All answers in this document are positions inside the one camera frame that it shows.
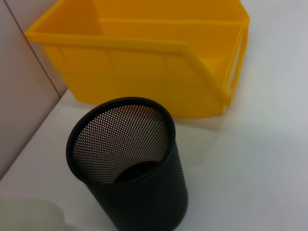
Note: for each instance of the black mesh pen holder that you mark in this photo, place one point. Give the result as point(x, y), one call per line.
point(144, 192)

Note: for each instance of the translucent green fruit plate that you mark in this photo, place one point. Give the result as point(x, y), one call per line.
point(26, 216)

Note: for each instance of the yellow plastic bin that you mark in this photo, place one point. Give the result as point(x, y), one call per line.
point(144, 72)

